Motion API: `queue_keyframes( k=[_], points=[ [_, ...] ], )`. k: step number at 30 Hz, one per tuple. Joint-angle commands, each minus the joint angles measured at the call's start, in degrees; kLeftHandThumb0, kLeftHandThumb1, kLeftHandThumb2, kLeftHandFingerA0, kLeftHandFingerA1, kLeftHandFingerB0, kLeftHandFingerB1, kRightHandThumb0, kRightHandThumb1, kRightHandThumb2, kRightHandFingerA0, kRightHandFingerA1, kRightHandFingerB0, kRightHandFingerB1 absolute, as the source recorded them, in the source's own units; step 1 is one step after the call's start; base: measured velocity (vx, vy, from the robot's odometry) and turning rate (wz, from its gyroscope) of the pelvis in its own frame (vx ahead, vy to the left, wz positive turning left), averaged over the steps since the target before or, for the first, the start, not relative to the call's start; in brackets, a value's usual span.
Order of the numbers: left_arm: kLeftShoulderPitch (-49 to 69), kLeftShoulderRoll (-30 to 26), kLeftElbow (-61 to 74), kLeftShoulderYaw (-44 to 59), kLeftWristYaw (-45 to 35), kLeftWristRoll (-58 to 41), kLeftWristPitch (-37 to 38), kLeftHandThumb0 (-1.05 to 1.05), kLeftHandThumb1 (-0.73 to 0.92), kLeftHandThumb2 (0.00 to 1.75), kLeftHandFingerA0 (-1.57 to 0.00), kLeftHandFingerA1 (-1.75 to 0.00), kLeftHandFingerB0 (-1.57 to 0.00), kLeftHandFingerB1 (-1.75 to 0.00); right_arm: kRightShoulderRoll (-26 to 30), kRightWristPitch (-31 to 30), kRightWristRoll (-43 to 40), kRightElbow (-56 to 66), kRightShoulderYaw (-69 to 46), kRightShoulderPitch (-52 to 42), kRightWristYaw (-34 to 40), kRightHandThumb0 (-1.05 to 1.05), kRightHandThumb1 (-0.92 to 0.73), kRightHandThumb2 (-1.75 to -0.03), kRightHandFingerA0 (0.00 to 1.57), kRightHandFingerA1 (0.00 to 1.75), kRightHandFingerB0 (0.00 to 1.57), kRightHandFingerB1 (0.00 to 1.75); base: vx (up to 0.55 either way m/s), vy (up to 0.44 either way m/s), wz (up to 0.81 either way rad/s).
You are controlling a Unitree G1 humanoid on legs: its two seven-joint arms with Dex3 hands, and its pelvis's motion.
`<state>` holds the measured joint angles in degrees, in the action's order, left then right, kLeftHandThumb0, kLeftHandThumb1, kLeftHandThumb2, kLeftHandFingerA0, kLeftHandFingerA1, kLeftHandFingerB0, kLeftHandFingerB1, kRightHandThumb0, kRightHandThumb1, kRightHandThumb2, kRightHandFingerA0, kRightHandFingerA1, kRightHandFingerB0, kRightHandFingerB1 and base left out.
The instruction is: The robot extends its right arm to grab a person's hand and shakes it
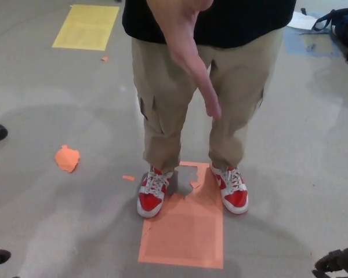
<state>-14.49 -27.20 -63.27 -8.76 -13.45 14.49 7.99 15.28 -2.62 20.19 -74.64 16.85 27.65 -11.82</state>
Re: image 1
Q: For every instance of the black t-shirt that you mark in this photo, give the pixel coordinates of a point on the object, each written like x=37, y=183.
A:
x=235, y=20

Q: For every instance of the yellow floor sheet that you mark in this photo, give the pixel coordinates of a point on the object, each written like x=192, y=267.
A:
x=85, y=27

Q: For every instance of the red white sneaker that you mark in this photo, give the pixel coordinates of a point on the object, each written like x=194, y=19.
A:
x=235, y=197
x=150, y=199

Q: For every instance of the person's bare hand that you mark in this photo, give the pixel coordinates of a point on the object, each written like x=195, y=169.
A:
x=184, y=43

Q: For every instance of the dark blue backpack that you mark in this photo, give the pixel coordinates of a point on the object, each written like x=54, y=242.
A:
x=345, y=26

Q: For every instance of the khaki cargo trousers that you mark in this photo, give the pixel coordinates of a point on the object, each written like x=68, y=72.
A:
x=162, y=87

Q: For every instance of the crumpled orange paper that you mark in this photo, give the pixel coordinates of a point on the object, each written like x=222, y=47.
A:
x=67, y=157

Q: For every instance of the white paper sheet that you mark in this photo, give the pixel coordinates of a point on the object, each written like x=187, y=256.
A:
x=303, y=20

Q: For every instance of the blue floor tape patch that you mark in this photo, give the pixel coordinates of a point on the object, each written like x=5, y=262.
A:
x=295, y=46

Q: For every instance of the torn orange floor sheet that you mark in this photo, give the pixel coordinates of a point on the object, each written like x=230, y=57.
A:
x=185, y=237

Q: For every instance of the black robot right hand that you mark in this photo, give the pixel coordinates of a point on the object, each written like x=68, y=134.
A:
x=343, y=262

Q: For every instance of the small orange paper scrap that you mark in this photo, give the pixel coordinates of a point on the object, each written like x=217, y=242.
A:
x=105, y=58
x=128, y=177

